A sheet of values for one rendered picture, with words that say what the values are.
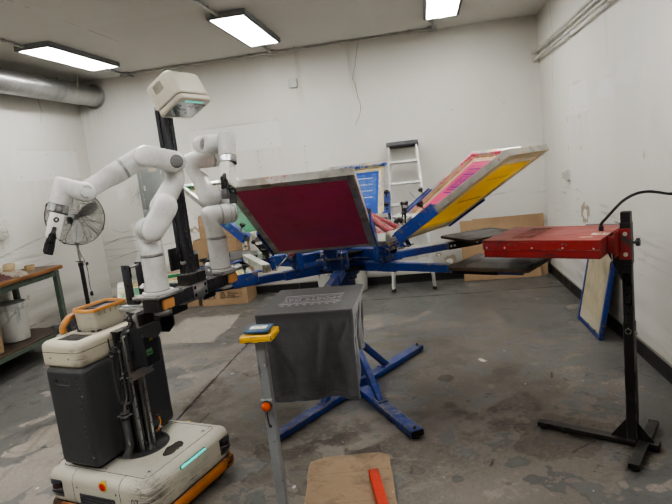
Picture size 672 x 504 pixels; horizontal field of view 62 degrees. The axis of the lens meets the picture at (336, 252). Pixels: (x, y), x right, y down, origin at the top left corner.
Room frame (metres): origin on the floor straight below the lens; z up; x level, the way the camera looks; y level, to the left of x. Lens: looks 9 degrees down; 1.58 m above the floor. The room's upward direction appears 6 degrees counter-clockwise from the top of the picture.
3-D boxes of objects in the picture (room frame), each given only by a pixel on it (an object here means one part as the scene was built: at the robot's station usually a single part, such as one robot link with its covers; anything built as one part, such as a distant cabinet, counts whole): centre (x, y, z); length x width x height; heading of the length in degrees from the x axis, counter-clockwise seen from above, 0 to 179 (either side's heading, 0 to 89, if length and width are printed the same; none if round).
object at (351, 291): (2.66, 0.14, 0.95); 0.48 x 0.44 x 0.01; 170
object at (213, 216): (2.69, 0.56, 1.37); 0.13 x 0.10 x 0.16; 119
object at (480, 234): (3.99, -0.68, 0.91); 1.34 x 0.40 x 0.08; 110
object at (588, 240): (2.85, -1.14, 1.06); 0.61 x 0.46 x 0.12; 50
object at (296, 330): (2.43, 0.18, 0.74); 0.45 x 0.03 x 0.43; 80
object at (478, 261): (3.33, -0.56, 0.91); 1.34 x 0.40 x 0.08; 50
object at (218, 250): (2.69, 0.58, 1.21); 0.16 x 0.13 x 0.15; 65
